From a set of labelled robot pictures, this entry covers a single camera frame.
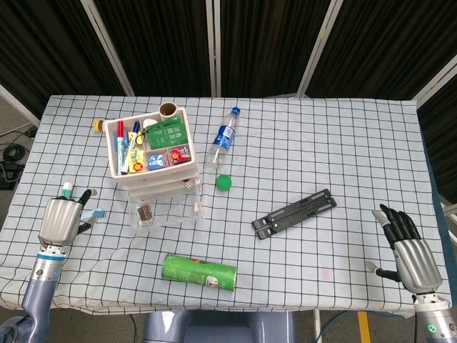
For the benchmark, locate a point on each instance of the red lion candy packet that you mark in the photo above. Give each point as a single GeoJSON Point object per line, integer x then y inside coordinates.
{"type": "Point", "coordinates": [178, 154]}

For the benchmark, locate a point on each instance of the white plastic drawer organizer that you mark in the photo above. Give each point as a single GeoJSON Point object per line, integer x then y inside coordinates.
{"type": "Point", "coordinates": [110, 153]}

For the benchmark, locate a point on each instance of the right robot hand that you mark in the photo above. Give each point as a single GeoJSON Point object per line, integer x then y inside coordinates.
{"type": "Point", "coordinates": [416, 261]}

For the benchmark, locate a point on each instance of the clear water bottle blue label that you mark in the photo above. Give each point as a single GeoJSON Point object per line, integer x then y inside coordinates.
{"type": "Point", "coordinates": [223, 137]}

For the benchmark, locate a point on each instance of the green foam ball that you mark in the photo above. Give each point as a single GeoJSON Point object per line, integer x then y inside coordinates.
{"type": "Point", "coordinates": [224, 182]}

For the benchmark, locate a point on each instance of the white grid tablecloth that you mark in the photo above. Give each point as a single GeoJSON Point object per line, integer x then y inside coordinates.
{"type": "Point", "coordinates": [303, 143]}

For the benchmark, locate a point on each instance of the blue cap whiteboard marker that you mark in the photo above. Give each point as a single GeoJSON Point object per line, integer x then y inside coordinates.
{"type": "Point", "coordinates": [135, 128]}

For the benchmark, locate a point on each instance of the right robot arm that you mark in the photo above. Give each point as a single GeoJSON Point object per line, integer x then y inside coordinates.
{"type": "Point", "coordinates": [435, 321]}

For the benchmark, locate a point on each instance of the yellow lion candy packet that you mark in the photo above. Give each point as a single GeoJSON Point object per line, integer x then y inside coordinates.
{"type": "Point", "coordinates": [137, 167]}

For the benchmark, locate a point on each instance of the clear plastic tray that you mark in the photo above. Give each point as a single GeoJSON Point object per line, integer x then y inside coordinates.
{"type": "Point", "coordinates": [171, 211]}

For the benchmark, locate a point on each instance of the brown block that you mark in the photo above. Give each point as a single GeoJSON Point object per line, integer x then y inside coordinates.
{"type": "Point", "coordinates": [145, 212]}

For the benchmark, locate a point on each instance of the brown cylinder cup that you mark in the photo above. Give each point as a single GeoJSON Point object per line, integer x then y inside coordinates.
{"type": "Point", "coordinates": [168, 111]}

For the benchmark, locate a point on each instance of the dark folding screen partition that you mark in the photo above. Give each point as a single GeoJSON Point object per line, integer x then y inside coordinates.
{"type": "Point", "coordinates": [160, 43]}

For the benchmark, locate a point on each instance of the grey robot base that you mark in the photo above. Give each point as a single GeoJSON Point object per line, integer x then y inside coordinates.
{"type": "Point", "coordinates": [221, 328]}

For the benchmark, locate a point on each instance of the green chip can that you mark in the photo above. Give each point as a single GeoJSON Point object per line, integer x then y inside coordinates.
{"type": "Point", "coordinates": [196, 271]}

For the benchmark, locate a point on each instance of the red cap whiteboard marker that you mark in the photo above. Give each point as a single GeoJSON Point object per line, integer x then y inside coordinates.
{"type": "Point", "coordinates": [122, 150]}

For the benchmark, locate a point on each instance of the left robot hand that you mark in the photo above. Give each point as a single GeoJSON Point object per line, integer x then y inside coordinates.
{"type": "Point", "coordinates": [59, 221]}

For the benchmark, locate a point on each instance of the black folding laptop stand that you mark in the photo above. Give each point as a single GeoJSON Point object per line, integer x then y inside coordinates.
{"type": "Point", "coordinates": [292, 214]}

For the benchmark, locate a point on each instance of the white tube teal band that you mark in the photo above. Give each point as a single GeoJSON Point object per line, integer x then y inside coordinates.
{"type": "Point", "coordinates": [67, 189]}

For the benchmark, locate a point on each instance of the green tea packet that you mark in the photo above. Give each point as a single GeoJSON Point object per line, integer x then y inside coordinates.
{"type": "Point", "coordinates": [166, 135]}

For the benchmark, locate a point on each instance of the light blue stick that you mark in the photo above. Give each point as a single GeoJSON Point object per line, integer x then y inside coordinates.
{"type": "Point", "coordinates": [87, 216]}

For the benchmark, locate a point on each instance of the blue wrapped packet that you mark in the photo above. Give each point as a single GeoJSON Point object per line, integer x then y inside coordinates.
{"type": "Point", "coordinates": [156, 161]}

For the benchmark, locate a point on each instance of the yellow green print candy packet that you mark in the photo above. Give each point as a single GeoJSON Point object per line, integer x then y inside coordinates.
{"type": "Point", "coordinates": [135, 155]}

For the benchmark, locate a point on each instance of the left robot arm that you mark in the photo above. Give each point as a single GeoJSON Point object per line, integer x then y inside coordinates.
{"type": "Point", "coordinates": [43, 282]}

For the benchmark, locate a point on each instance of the yellow cap bottle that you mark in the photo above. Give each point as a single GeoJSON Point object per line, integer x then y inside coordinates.
{"type": "Point", "coordinates": [98, 125]}

